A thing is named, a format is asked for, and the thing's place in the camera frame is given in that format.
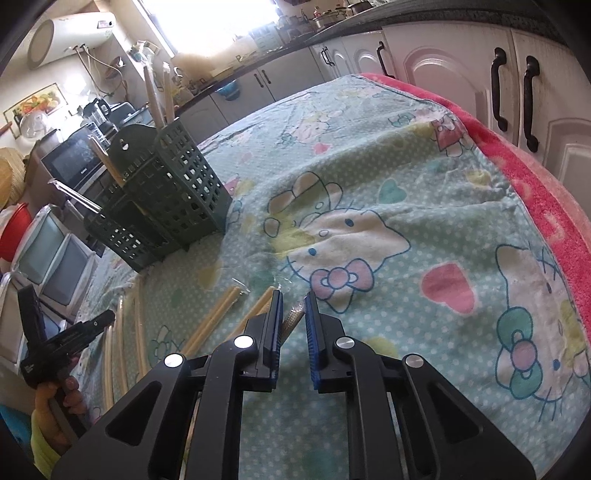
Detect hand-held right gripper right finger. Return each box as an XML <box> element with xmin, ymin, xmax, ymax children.
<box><xmin>305</xmin><ymin>290</ymin><xmax>537</xmax><ymax>480</ymax></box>

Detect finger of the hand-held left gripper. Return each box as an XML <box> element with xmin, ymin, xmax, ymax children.
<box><xmin>44</xmin><ymin>309</ymin><xmax>116</xmax><ymax>359</ymax></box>
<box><xmin>17</xmin><ymin>284</ymin><xmax>46</xmax><ymax>361</ymax></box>

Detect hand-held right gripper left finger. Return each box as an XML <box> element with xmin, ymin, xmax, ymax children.
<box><xmin>51</xmin><ymin>290</ymin><xmax>284</xmax><ymax>480</ymax></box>

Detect short chopstick pair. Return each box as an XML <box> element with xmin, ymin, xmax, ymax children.
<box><xmin>52</xmin><ymin>180</ymin><xmax>101</xmax><ymax>215</ymax></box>
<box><xmin>281</xmin><ymin>299</ymin><xmax>306</xmax><ymax>346</ymax></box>
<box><xmin>88</xmin><ymin>137</ymin><xmax>126</xmax><ymax>188</ymax></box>
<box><xmin>142</xmin><ymin>65</ymin><xmax>160</xmax><ymax>130</ymax></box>
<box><xmin>161</xmin><ymin>62</ymin><xmax>179</xmax><ymax>123</ymax></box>

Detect long bamboo chopsticks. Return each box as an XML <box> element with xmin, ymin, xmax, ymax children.
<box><xmin>100</xmin><ymin>295</ymin><xmax>116</xmax><ymax>409</ymax></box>
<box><xmin>115</xmin><ymin>288</ymin><xmax>131</xmax><ymax>393</ymax></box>
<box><xmin>131</xmin><ymin>281</ymin><xmax>151</xmax><ymax>374</ymax></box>

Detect pile of short chopsticks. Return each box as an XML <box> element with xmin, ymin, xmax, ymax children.
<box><xmin>182</xmin><ymin>284</ymin><xmax>282</xmax><ymax>358</ymax></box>

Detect green plastic utensil basket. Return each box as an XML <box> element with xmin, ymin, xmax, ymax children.
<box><xmin>83</xmin><ymin>117</ymin><xmax>234</xmax><ymax>273</ymax></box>

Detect person's left forearm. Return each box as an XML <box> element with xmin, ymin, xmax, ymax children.
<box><xmin>28</xmin><ymin>415</ymin><xmax>70</xmax><ymax>478</ymax></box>

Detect person's left hand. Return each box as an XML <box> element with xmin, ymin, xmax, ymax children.
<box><xmin>31</xmin><ymin>376</ymin><xmax>88</xmax><ymax>457</ymax></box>

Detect pastel plastic drawer cabinet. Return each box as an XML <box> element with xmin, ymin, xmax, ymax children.
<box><xmin>14</xmin><ymin>210</ymin><xmax>99</xmax><ymax>311</ymax></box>

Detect red plastic basin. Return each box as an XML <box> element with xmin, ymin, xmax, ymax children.
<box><xmin>0</xmin><ymin>203</ymin><xmax>34</xmax><ymax>263</ymax></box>

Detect black microwave oven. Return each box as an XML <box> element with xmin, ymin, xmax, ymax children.
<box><xmin>40</xmin><ymin>124</ymin><xmax>114</xmax><ymax>197</ymax></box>

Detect cartoon printed tablecloth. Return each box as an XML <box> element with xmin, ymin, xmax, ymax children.
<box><xmin>76</xmin><ymin>74</ymin><xmax>583</xmax><ymax>480</ymax></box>

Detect white round lid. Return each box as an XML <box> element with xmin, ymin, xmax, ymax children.
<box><xmin>20</xmin><ymin>112</ymin><xmax>49</xmax><ymax>140</ymax></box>

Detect blender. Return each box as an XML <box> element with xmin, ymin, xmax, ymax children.
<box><xmin>82</xmin><ymin>98</ymin><xmax>115</xmax><ymax>137</ymax></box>

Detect light blue storage box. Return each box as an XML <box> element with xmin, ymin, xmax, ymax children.
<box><xmin>111</xmin><ymin>102</ymin><xmax>139</xmax><ymax>123</ymax></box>

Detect yellowish plastic jug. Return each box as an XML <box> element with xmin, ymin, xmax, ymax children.
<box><xmin>172</xmin><ymin>50</ymin><xmax>219</xmax><ymax>78</ymax></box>

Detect white water heater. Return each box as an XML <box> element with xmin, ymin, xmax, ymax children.
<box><xmin>27</xmin><ymin>11</ymin><xmax>117</xmax><ymax>71</ymax></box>

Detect white base cabinets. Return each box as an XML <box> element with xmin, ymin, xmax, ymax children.
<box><xmin>178</xmin><ymin>21</ymin><xmax>591</xmax><ymax>204</ymax></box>

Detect window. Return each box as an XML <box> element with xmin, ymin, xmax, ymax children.
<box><xmin>139</xmin><ymin>0</ymin><xmax>287</xmax><ymax>61</ymax></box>

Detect black kitchen countertop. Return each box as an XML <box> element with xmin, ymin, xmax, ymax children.
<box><xmin>173</xmin><ymin>0</ymin><xmax>591</xmax><ymax>116</ymax></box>

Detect fruit wall picture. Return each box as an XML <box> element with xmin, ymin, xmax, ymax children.
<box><xmin>4</xmin><ymin>83</ymin><xmax>64</xmax><ymax>126</ymax></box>

